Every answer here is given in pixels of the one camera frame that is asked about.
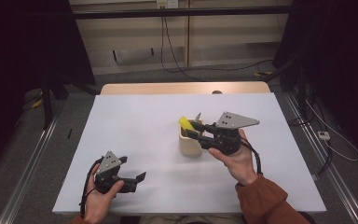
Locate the black floor cable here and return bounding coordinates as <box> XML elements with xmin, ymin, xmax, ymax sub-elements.
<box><xmin>287</xmin><ymin>92</ymin><xmax>334</xmax><ymax>179</ymax></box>

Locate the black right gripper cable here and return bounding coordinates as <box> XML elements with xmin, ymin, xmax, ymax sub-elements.
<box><xmin>241</xmin><ymin>136</ymin><xmax>264</xmax><ymax>175</ymax></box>

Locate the white wall power outlet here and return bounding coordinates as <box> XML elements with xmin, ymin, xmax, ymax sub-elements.
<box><xmin>156</xmin><ymin>0</ymin><xmax>180</xmax><ymax>9</ymax></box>

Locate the white floor cable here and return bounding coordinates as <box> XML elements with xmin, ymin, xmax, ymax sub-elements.
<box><xmin>304</xmin><ymin>99</ymin><xmax>358</xmax><ymax>162</ymax></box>

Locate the black curtain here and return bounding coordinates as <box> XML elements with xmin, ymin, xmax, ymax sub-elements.
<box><xmin>0</xmin><ymin>0</ymin><xmax>96</xmax><ymax>178</ymax></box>
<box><xmin>273</xmin><ymin>0</ymin><xmax>358</xmax><ymax>169</ymax></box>

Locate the person's left hand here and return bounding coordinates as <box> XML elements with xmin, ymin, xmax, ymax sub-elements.
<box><xmin>84</xmin><ymin>163</ymin><xmax>125</xmax><ymax>224</ymax></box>

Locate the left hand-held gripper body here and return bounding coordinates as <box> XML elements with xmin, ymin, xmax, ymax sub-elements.
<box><xmin>94</xmin><ymin>150</ymin><xmax>126</xmax><ymax>194</ymax></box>

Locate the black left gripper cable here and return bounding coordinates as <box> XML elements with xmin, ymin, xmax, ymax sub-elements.
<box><xmin>78</xmin><ymin>157</ymin><xmax>105</xmax><ymax>217</ymax></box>

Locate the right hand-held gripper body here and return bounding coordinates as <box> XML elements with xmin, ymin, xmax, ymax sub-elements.
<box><xmin>200</xmin><ymin>111</ymin><xmax>260</xmax><ymax>157</ymax></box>

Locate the black horizontal metal bar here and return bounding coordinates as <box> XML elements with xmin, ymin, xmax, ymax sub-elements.
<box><xmin>73</xmin><ymin>5</ymin><xmax>293</xmax><ymax>21</ymax></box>

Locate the beige square pen holder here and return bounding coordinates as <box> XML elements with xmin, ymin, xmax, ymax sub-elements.
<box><xmin>178</xmin><ymin>119</ymin><xmax>205</xmax><ymax>157</ymax></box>

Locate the metal floor rail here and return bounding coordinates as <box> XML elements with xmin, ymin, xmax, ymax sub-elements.
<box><xmin>0</xmin><ymin>115</ymin><xmax>60</xmax><ymax>224</ymax></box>
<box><xmin>283</xmin><ymin>92</ymin><xmax>358</xmax><ymax>224</ymax></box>

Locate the person's right hand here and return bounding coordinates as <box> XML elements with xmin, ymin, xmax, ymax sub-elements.
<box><xmin>207</xmin><ymin>130</ymin><xmax>259</xmax><ymax>187</ymax></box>

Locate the black hanging power cable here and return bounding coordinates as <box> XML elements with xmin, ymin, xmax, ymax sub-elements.
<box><xmin>159</xmin><ymin>15</ymin><xmax>274</xmax><ymax>82</ymax></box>

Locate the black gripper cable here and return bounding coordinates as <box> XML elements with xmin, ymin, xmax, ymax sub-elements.
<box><xmin>78</xmin><ymin>157</ymin><xmax>105</xmax><ymax>217</ymax></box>
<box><xmin>241</xmin><ymin>136</ymin><xmax>264</xmax><ymax>175</ymax></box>

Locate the white table cover sheet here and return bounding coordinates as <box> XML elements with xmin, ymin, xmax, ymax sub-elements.
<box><xmin>51</xmin><ymin>92</ymin><xmax>327</xmax><ymax>216</ymax></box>

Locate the yellow highlighter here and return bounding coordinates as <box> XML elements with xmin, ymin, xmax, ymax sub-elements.
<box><xmin>178</xmin><ymin>116</ymin><xmax>197</xmax><ymax>133</ymax></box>

